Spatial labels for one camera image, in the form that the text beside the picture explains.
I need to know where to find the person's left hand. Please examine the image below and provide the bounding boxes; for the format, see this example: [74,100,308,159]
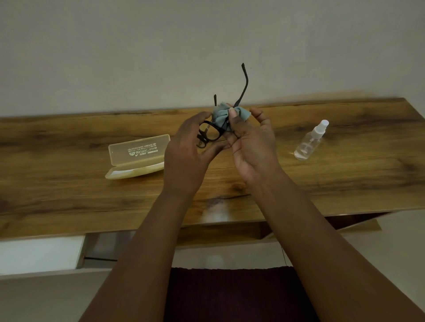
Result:
[163,111,230,198]

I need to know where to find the person's right hand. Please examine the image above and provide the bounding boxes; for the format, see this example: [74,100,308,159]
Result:
[223,106,283,186]

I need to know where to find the black framed eyeglasses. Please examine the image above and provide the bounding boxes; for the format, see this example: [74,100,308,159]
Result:
[196,63,249,149]

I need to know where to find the yellow translucent glasses case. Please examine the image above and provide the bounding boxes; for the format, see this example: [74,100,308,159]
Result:
[104,134,171,180]

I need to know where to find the blue cleaning cloth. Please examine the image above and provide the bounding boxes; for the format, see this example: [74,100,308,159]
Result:
[211,102,252,133]

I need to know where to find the clear spray bottle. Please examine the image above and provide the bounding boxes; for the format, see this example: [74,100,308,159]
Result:
[294,119,330,161]

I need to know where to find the person's right forearm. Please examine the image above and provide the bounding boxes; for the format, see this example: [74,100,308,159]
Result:
[251,169,425,322]

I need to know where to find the person's left forearm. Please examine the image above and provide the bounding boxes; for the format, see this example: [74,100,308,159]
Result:
[78,191,197,322]

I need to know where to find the wooden under-table shelf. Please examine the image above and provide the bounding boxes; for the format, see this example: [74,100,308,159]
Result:
[176,212,383,249]

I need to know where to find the dark maroon garment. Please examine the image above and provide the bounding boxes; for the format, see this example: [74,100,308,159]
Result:
[163,266,319,322]

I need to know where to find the white cabinet drawer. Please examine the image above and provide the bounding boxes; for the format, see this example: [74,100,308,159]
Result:
[0,234,86,276]

